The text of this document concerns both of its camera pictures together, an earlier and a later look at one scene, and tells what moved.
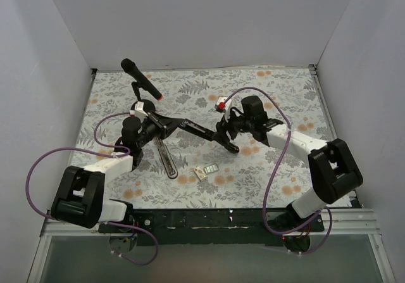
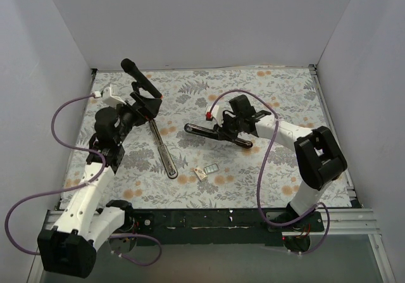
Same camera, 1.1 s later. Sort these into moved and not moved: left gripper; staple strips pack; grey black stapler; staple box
Moved: left gripper
Not moved: staple strips pack; grey black stapler; staple box
